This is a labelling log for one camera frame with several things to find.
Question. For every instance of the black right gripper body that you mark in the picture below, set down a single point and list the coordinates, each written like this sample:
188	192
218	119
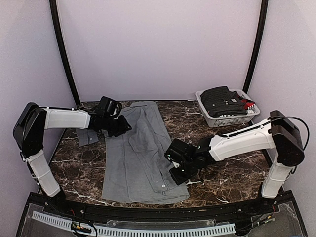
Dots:
183	176

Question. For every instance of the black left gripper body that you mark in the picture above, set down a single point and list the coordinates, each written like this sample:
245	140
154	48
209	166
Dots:
116	128

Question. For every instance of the grey long sleeve shirt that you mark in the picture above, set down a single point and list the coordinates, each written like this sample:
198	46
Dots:
136	169

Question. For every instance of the light grey plastic basket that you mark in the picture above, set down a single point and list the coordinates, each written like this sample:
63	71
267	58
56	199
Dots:
226	120

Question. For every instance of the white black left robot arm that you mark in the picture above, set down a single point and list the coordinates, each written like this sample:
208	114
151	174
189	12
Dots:
35	120

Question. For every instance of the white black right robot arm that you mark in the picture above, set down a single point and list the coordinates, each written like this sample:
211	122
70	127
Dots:
276	132

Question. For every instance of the black striped shirt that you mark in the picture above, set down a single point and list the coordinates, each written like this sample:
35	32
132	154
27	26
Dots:
220	101

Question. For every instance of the red black plaid shirt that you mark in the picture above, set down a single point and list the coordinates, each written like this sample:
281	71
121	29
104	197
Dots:
247	104

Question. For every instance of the white slotted cable duct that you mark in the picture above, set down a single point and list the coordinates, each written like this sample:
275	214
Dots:
136	229

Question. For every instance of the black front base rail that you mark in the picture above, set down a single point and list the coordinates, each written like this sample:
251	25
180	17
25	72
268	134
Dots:
240	211

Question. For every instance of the black left frame post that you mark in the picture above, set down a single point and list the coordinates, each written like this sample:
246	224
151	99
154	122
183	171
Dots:
62	51

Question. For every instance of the black frame post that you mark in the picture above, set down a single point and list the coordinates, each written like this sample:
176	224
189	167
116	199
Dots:
62	51
257	45

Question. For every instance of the black right frame post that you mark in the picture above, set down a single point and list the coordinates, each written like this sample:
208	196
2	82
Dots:
257	45

